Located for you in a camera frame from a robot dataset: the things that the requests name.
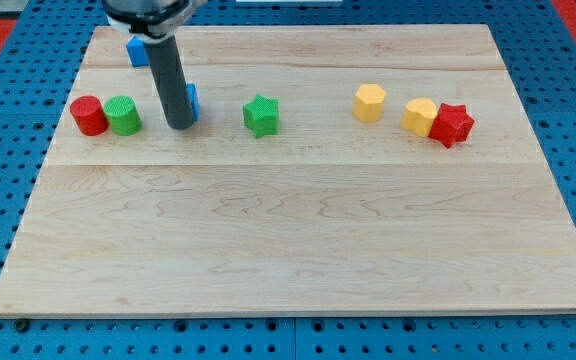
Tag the yellow hexagon block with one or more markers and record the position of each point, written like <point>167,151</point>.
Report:
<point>369,103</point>

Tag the green cylinder block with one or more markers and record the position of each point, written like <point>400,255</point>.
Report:
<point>122,115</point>

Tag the yellow heart block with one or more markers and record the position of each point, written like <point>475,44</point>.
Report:
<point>419,116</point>

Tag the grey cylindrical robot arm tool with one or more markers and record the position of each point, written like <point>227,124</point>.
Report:
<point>167,71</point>

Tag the blue block behind tool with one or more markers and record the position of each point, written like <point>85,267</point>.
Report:
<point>194,100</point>

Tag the light wooden board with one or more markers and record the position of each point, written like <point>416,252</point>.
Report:
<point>330,217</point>

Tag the green star block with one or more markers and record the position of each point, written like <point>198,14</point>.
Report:
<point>261,116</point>

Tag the red cylinder block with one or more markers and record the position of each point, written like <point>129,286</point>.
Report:
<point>89,116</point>

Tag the blue block at back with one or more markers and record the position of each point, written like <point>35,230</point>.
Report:
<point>136,52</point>

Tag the red star block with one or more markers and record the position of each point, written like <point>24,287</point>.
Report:
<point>451,125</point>

